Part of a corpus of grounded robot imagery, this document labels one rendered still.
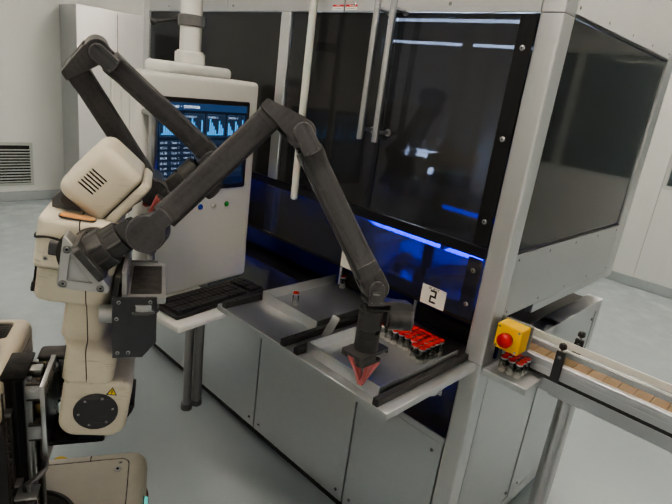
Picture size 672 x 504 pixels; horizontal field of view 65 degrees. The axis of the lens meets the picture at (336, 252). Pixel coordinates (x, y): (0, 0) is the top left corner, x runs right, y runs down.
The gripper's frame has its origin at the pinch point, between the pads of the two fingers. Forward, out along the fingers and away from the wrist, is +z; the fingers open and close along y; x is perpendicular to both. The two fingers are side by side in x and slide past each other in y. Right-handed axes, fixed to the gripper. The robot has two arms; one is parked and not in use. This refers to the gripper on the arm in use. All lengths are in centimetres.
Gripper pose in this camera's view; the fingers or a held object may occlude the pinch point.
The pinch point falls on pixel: (360, 381)
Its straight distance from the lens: 131.6
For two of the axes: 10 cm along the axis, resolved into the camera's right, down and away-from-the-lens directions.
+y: 7.0, -1.3, 7.0
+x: -7.0, -2.9, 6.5
